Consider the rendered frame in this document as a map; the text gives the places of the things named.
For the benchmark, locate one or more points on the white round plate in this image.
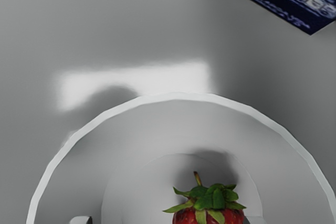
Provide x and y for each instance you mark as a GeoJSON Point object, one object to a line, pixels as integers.
{"type": "Point", "coordinates": [126, 140]}

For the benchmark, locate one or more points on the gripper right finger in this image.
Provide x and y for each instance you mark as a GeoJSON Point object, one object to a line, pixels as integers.
{"type": "Point", "coordinates": [254, 220]}

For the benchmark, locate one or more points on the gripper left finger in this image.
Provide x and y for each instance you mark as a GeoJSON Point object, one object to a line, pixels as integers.
{"type": "Point", "coordinates": [81, 220]}

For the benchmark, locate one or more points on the dark blue printed box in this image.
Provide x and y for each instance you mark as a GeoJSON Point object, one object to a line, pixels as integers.
{"type": "Point", "coordinates": [291, 1]}

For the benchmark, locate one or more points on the red strawberry with green leaves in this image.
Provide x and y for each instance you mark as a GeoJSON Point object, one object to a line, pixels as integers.
{"type": "Point", "coordinates": [210, 203]}

